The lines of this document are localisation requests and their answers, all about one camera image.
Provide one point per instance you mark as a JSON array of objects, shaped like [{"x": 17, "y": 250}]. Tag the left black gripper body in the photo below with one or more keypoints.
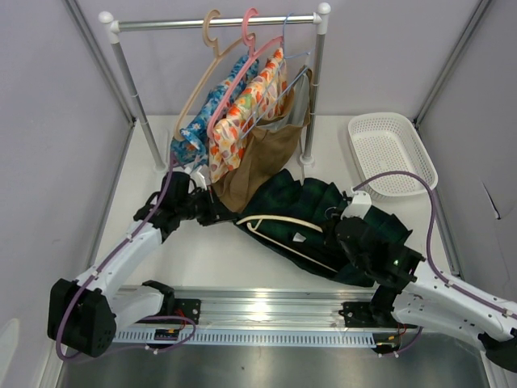
[{"x": 203, "y": 208}]

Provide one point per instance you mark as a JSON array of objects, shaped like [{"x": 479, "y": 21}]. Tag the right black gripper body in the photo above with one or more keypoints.
[{"x": 332, "y": 239}]

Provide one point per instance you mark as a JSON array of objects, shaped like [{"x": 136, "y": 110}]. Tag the cream hanger with metal hook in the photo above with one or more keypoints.
[{"x": 299, "y": 241}]

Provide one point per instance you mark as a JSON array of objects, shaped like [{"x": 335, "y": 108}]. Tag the dark green plaid skirt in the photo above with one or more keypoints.
[{"x": 318, "y": 202}]

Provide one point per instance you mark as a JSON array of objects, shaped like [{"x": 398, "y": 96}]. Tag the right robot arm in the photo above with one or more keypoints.
[{"x": 412, "y": 292}]

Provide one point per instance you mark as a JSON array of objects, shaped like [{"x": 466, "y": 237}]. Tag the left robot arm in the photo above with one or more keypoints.
[{"x": 85, "y": 313}]

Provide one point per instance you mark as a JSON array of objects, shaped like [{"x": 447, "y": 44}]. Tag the brown skirt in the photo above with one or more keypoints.
[{"x": 269, "y": 146}]

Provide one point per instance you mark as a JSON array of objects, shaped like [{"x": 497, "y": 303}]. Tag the beige plastic hanger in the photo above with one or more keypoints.
[{"x": 218, "y": 56}]

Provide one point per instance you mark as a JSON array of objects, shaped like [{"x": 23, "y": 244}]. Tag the pink plastic hanger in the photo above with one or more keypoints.
[{"x": 238, "y": 81}]

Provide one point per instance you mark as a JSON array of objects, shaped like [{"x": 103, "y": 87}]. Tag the blue floral garment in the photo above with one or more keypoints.
[{"x": 193, "y": 147}]

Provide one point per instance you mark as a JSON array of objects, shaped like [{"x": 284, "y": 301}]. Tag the white plastic basket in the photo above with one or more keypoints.
[{"x": 387, "y": 142}]

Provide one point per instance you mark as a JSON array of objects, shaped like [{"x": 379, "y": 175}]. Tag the orange floral garment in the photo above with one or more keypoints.
[{"x": 226, "y": 150}]

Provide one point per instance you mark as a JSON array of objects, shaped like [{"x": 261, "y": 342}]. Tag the white clothes rack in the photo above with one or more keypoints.
[{"x": 114, "y": 28}]

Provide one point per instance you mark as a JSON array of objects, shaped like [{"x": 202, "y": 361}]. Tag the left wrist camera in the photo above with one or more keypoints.
[{"x": 200, "y": 175}]

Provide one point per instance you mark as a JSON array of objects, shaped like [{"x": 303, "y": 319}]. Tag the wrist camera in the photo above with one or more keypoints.
[
  {"x": 358, "y": 206},
  {"x": 200, "y": 175}
]

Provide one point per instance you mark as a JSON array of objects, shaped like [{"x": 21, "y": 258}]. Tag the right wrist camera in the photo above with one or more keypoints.
[{"x": 358, "y": 206}]

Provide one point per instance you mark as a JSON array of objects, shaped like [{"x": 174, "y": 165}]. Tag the white slotted cable duct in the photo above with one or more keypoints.
[{"x": 317, "y": 339}]

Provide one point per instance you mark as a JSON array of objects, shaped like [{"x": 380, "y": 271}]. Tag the blue wire hanger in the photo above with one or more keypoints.
[{"x": 262, "y": 108}]

